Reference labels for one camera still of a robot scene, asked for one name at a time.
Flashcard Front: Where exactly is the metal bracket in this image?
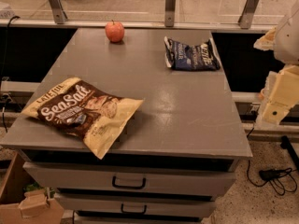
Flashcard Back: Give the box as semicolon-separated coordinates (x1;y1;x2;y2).
238;0;260;29
49;0;67;24
164;0;176;27

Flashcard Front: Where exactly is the black power adapter with cable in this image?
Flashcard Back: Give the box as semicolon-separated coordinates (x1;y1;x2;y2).
246;161;298;196

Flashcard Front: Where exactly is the grey drawer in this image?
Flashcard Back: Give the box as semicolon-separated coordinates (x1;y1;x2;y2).
23;161;235;198
55;193;216;218

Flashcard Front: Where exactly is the right metal bracket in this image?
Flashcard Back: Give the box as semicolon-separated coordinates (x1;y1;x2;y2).
238;0;260;29

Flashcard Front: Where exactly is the top grey drawer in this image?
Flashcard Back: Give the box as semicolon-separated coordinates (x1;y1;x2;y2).
23;161;235;198

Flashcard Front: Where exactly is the cardboard box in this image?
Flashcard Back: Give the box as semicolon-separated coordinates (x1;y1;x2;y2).
0;153;64;224

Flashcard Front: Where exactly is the blue chip bag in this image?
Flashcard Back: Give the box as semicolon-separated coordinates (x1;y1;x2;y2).
164;36;221;71

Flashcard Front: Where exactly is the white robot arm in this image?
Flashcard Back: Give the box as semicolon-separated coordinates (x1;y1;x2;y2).
253;1;299;124

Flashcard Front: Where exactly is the red apple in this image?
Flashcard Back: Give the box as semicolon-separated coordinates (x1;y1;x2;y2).
105;21;124;43

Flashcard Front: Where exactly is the left metal bracket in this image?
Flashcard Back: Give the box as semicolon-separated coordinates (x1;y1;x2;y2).
49;0;67;24

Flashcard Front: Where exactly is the brown sea salt chip bag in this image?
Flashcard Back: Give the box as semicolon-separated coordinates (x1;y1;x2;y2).
22;77;143;160

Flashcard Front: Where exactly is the grey drawer cabinet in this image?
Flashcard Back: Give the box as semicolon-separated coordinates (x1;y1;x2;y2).
3;28;251;224

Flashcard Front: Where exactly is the black drawer handle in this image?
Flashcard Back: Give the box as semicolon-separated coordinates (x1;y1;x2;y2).
111;176;147;189
121;203;148;215

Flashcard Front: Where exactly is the black top drawer handle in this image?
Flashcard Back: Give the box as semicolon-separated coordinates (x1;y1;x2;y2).
111;176;147;189

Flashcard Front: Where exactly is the middle metal bracket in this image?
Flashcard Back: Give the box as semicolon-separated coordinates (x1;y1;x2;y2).
164;0;176;27

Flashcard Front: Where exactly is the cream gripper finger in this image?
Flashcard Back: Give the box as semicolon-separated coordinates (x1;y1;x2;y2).
253;27;276;51

